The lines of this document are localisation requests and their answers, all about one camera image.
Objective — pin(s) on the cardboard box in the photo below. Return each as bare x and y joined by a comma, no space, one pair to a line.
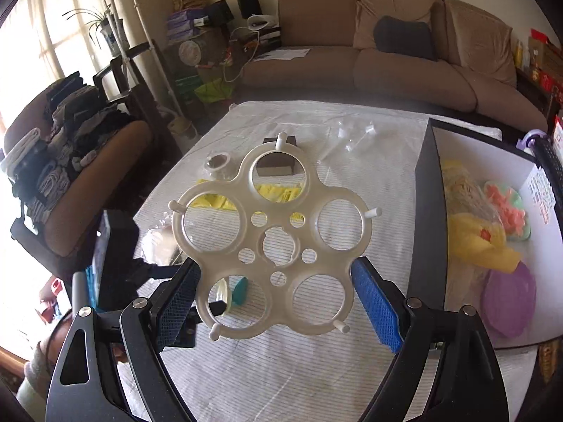
215,48

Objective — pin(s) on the teal plastic piece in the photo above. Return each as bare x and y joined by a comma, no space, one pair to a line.
239,292

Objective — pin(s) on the dark grey pillow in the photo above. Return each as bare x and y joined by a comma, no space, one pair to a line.
404,37

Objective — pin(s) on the white scoop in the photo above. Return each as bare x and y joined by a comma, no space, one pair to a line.
367,132
341,134

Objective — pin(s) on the small clear round container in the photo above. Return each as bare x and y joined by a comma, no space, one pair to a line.
217,162

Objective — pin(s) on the green bowl with pink pieces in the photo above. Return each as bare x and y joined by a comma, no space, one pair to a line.
506,211

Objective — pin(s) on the brown sofa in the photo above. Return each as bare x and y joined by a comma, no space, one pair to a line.
396,74

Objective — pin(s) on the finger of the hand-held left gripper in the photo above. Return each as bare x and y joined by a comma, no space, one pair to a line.
154,269
217,306

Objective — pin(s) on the purple round lid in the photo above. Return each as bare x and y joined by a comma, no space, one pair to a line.
510,299

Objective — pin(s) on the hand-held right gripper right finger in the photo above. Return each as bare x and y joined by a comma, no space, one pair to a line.
374,303

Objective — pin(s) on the cream jar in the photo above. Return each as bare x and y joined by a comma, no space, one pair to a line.
182,129

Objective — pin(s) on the yellow bottle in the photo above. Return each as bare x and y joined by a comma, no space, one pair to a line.
519,55

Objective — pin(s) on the green bag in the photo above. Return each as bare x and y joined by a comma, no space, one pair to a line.
213,90

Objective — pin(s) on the dark brown block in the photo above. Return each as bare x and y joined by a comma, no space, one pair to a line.
275,162

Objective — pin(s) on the black chair frame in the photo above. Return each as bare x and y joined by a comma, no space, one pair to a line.
132,79

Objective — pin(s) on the yellow packet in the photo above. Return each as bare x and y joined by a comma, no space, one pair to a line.
268,193

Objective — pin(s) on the stack of purple boxes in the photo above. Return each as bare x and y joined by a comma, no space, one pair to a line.
182,24

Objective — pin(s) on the white coat rack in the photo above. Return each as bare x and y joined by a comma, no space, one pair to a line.
145,48

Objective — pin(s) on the beige item in clear bag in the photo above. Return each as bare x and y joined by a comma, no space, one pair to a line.
158,244

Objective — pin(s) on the black storage box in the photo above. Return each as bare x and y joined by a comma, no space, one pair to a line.
424,211

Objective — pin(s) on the yellow plastic bag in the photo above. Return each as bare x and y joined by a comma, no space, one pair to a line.
470,241

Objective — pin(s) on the white desk lamp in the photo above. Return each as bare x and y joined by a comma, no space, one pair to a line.
261,22

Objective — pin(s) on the person's left forearm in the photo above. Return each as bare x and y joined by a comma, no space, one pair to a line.
52,343

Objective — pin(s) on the white papers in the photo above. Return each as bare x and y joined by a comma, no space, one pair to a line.
281,53

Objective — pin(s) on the white striped tablecloth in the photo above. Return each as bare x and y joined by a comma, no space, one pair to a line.
286,373

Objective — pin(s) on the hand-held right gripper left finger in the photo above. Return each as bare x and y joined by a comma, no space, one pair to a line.
178,312

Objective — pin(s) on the potted plant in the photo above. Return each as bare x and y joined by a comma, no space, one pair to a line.
107,26

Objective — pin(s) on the pile of folded clothes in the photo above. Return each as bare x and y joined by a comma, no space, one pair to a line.
61,149

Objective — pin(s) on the beige sofa cushion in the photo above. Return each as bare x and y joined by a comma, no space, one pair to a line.
396,4
479,35

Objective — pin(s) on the black speaker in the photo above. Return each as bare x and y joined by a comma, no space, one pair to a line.
247,5

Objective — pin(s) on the woven basket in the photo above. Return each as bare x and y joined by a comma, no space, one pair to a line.
184,0

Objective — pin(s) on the clear packet with beige contents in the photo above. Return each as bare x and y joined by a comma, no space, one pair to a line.
462,189

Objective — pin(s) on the brown armchair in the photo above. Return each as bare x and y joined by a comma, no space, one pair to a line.
96,193

